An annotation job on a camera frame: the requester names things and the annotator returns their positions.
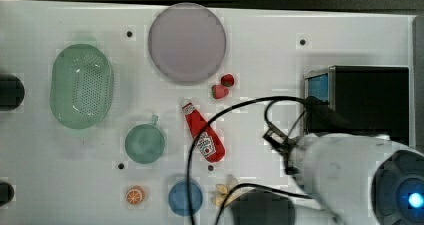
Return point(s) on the orange slice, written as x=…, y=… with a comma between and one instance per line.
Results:
x=135, y=195

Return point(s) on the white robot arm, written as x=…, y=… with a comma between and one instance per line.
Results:
x=356, y=180

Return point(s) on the light red strawberry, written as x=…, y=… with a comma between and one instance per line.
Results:
x=219, y=91

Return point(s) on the green cup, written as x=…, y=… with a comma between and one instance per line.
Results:
x=145, y=143

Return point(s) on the banana peel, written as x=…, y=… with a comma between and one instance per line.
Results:
x=222, y=192

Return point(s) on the round grey plate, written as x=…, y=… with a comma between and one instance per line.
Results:
x=187, y=43

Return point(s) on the black toaster oven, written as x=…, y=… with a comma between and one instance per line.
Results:
x=375, y=100

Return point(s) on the red ketchup bottle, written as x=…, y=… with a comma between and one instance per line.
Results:
x=208, y=142

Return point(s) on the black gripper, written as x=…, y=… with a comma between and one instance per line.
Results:
x=284, y=146

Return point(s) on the black cylinder mount lower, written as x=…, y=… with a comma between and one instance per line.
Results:
x=7, y=193

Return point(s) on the dark red strawberry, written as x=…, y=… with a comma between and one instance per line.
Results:
x=227, y=80

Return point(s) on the blue bowl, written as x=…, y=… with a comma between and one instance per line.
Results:
x=177, y=198

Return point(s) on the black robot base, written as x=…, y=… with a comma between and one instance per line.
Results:
x=258, y=207

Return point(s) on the black cylinder mount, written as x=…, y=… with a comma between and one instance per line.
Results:
x=12, y=92
x=7, y=193

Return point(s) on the green perforated basket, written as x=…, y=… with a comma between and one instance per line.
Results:
x=81, y=86

